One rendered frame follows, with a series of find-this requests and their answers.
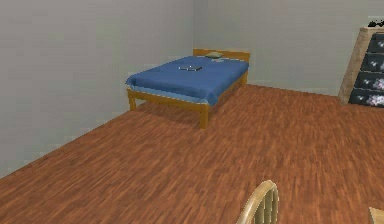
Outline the dark grey flat phone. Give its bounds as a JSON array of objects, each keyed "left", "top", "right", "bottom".
[{"left": 178, "top": 64, "right": 203, "bottom": 72}]

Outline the wooden bed with blue cover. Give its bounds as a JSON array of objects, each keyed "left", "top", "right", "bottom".
[{"left": 125, "top": 48, "right": 251, "bottom": 130}]

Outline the olive green pillow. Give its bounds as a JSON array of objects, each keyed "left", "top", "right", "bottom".
[{"left": 204, "top": 51, "right": 224, "bottom": 60}]

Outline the beige chest with black drawers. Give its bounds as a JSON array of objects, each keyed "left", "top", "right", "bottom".
[{"left": 337, "top": 26, "right": 384, "bottom": 109}]

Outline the pale wooden table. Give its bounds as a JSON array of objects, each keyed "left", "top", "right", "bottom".
[{"left": 368, "top": 206, "right": 384, "bottom": 224}]

